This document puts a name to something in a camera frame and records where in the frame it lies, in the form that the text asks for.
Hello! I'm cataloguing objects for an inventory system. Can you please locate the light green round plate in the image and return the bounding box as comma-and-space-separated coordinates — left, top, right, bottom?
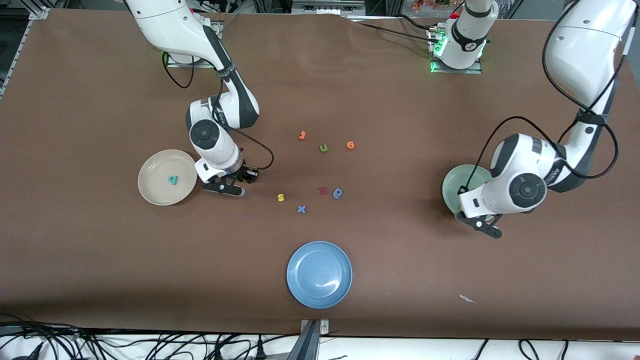
442, 164, 496, 217

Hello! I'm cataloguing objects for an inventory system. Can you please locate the beige round plate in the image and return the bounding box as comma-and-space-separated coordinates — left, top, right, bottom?
137, 149, 199, 207

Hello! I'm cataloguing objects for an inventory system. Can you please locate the blue round plate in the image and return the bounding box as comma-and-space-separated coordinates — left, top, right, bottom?
286, 241, 353, 309

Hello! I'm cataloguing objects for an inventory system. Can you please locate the brown table cover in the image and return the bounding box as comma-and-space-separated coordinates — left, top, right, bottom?
0, 9, 640, 341

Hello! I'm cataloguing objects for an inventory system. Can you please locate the grey metal box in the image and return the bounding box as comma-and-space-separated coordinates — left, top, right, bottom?
292, 0, 366, 16

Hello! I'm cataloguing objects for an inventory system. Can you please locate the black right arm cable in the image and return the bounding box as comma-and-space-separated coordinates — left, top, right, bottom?
161, 47, 276, 173

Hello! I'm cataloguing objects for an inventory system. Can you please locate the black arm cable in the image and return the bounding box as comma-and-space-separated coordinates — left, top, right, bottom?
457, 0, 640, 197
161, 47, 276, 173

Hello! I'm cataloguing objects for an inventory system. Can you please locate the black floor cable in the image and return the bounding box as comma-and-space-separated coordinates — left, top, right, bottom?
0, 312, 108, 360
517, 339, 541, 360

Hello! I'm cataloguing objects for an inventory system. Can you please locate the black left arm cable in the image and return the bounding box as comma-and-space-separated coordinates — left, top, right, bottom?
457, 0, 640, 197

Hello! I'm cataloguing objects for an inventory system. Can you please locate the silver metal bracket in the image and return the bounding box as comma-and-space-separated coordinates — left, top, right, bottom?
299, 319, 331, 336

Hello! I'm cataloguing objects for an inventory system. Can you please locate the grey camera pole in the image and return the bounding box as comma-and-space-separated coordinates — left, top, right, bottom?
287, 320, 322, 360

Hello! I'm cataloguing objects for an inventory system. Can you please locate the black cable on table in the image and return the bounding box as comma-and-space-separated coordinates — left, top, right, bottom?
345, 15, 436, 46

